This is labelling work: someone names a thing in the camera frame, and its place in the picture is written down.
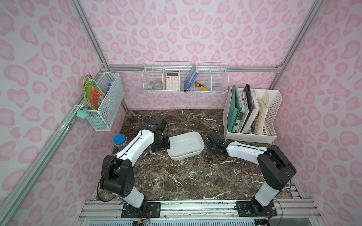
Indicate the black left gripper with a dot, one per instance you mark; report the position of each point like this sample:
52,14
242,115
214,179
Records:
161,144

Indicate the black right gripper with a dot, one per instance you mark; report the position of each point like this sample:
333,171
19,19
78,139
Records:
213,145

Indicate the white plastic storage box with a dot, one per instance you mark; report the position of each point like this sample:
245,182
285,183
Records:
185,145

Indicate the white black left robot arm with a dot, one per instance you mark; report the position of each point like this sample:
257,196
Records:
117,175

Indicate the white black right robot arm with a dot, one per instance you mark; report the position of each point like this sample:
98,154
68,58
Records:
276,168

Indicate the blue lidded jar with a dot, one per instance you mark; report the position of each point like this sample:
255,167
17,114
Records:
120,141

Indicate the green folder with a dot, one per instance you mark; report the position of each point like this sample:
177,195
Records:
235,108

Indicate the white desktop file organizer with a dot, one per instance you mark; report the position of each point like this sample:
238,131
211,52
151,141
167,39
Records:
272,99

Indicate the pink white book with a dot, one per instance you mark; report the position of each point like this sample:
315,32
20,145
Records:
254,113

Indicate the clear round glass dish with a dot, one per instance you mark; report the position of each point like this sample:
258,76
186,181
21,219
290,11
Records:
157,85

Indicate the black notebook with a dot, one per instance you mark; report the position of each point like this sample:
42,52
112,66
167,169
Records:
249,107

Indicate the beige woven fan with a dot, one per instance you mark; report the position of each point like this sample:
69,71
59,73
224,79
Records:
260,121

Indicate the white mesh side basket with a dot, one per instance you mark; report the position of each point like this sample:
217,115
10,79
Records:
103,118

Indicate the yellow utility knife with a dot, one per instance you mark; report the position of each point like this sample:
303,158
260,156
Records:
201,86

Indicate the white orange calculator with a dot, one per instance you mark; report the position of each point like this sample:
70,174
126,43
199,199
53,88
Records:
172,80

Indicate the blue book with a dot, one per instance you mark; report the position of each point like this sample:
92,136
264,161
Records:
194,72

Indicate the green red snack bag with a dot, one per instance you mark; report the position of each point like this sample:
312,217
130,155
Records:
93,94

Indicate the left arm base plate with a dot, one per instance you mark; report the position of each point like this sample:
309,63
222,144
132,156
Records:
147,209

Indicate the white wire wall basket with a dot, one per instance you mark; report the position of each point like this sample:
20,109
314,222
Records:
214,76

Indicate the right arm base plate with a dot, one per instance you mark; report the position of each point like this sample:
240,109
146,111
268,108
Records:
254,209

